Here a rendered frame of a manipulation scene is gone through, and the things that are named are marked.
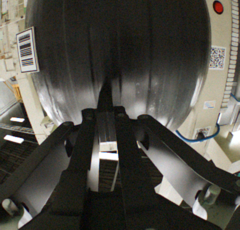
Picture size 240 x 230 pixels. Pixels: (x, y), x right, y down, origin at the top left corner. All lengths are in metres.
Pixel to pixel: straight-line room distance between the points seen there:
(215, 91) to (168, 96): 0.34
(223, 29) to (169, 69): 0.35
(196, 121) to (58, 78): 0.47
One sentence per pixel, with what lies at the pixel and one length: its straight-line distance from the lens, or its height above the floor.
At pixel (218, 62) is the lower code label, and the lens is 0.51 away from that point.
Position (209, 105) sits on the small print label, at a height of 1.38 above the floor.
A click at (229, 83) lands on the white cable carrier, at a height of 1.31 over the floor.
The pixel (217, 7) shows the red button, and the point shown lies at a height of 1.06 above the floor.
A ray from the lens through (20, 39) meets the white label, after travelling 0.23.
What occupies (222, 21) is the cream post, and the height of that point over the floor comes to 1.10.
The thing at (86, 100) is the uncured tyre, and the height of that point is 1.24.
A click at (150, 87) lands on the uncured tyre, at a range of 0.20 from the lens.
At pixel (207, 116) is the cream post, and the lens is 0.57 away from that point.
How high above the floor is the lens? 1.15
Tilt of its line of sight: 29 degrees up
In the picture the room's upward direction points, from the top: 177 degrees clockwise
